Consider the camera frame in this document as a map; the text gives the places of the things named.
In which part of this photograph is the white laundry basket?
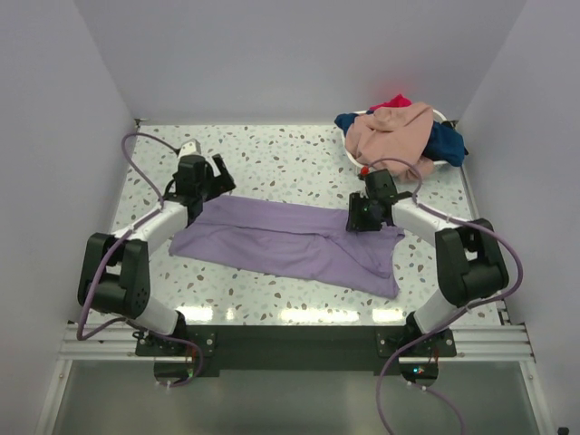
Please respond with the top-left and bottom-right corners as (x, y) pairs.
(334, 109), (454, 169)

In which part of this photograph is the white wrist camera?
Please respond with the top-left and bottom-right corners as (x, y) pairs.
(358, 166), (376, 180)
(178, 139), (201, 159)

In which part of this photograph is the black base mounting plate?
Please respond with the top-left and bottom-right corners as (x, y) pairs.
(134, 324), (457, 380)

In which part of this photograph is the lavender t shirt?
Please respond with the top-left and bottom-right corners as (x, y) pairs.
(169, 196), (404, 299)

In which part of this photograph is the red t shirt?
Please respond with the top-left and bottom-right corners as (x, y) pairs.
(369, 93), (412, 111)

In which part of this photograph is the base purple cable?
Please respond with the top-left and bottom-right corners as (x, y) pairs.
(156, 337), (210, 390)
(374, 312), (468, 435)

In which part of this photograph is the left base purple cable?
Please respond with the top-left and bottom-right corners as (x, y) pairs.
(156, 337), (210, 390)

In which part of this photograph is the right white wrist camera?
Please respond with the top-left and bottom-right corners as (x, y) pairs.
(358, 166), (376, 180)

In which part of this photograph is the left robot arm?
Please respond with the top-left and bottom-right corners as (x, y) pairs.
(76, 153), (236, 355)

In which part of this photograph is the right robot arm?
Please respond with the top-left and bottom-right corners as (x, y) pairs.
(346, 167), (508, 356)

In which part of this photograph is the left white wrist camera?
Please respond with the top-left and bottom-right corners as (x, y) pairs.
(178, 139), (201, 159)

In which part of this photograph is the navy blue t shirt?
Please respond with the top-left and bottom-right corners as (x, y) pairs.
(334, 109), (469, 168)

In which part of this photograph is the peach pink t shirt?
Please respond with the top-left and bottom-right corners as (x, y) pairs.
(344, 102), (434, 180)

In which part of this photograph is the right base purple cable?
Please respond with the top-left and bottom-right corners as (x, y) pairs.
(374, 312), (468, 435)

